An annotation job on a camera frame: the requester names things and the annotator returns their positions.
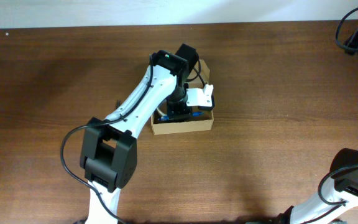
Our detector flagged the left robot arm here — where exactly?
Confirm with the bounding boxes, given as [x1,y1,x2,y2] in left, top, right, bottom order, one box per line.
[80,44,199,223]

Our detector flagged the cardboard box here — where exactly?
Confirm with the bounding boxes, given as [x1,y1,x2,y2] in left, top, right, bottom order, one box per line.
[150,59,214,135]

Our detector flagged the left black cable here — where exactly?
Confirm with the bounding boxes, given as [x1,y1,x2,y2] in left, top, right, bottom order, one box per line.
[59,52,209,224]

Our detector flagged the black slim pen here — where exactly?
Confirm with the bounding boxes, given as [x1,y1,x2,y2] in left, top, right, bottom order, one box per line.
[162,114,191,122]

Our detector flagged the right black cable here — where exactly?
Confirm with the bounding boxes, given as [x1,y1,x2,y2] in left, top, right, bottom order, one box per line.
[318,4,358,224]

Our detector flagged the black cable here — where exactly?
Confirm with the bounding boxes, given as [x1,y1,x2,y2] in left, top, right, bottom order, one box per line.
[318,4,358,224]
[59,52,209,224]

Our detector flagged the blue ballpoint pen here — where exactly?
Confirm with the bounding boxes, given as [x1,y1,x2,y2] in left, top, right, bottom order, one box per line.
[158,112,204,121]

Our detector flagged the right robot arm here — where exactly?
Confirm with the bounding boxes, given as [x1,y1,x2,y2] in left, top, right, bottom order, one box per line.
[273,148,358,224]

